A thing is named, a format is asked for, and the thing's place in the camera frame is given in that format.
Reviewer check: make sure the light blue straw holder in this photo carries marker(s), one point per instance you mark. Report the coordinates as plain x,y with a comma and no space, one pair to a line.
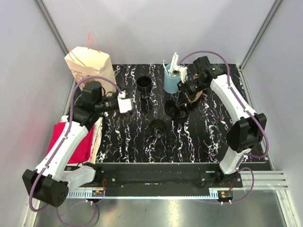
171,80

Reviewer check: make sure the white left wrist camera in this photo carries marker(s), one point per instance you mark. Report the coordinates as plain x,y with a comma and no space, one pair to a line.
125,104

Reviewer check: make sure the pink folded cloth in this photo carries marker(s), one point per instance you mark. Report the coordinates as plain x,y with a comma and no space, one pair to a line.
83,150

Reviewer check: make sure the right aluminium frame post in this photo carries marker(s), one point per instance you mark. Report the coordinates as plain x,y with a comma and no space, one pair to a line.
262,30

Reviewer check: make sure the black paper coffee cup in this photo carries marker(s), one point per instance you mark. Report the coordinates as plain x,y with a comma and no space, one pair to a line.
157,128

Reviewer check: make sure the stack of black cups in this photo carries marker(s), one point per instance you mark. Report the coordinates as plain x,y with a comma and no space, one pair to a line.
144,86

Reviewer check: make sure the aluminium frame post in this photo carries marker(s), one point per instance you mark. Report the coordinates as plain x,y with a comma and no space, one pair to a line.
262,30
51,25

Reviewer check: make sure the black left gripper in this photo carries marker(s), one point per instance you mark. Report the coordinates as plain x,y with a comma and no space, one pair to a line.
126,114

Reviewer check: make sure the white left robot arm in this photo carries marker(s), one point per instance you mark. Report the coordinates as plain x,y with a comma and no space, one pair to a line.
48,182

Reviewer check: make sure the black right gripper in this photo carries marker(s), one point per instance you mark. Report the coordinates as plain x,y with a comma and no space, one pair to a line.
183,87

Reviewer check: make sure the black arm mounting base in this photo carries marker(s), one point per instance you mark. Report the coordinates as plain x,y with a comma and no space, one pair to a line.
165,179

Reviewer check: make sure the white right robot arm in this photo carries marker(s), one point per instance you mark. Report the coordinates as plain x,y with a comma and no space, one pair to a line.
248,125

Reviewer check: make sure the brown pulp cup carrier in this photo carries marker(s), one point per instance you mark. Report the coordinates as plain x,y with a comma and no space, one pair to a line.
198,94

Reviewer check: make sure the printed paper takeout bag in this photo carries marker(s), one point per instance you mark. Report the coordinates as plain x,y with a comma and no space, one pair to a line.
85,62

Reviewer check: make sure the left aluminium frame post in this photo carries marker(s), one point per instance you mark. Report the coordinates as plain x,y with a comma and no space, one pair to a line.
51,25

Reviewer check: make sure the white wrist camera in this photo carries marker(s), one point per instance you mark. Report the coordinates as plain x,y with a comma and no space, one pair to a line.
125,104
182,72

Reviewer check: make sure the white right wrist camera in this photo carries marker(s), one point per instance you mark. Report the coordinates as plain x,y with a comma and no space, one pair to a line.
182,72

